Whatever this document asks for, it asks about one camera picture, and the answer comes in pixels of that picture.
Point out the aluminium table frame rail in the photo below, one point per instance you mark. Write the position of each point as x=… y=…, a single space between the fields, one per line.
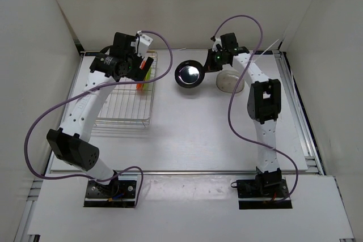
x=305 y=134

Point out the white zip tie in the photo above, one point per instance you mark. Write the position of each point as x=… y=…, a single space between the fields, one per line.
x=265 y=51

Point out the orange plate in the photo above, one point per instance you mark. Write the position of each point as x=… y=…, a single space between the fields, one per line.
x=141 y=86

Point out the metal wire dish rack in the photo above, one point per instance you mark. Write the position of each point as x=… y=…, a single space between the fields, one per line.
x=126 y=111

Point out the black plate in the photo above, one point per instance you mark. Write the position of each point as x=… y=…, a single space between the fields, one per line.
x=189 y=74

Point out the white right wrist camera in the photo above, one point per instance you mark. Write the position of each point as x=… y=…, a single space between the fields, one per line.
x=217 y=45

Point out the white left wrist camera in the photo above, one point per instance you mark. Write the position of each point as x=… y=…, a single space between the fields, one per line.
x=143 y=43

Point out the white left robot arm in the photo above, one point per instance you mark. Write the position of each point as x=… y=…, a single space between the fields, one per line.
x=70 y=142

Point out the green plate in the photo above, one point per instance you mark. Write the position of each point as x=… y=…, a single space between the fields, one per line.
x=147 y=78

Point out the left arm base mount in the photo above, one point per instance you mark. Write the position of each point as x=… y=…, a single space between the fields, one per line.
x=117 y=194

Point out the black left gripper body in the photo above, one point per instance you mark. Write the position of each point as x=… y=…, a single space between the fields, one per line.
x=133 y=60

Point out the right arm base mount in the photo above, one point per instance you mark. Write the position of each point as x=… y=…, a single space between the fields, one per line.
x=251 y=198

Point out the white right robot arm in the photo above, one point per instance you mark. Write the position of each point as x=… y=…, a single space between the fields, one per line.
x=263 y=105

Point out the clear ribbed glass plate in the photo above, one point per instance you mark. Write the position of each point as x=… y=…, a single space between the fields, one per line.
x=226 y=80

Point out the clear bumpy glass plate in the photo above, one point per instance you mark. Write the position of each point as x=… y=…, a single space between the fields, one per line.
x=239 y=88

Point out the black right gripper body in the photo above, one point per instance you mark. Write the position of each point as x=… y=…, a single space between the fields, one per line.
x=216 y=60

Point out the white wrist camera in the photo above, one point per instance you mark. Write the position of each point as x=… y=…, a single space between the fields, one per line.
x=217 y=45
x=143 y=43

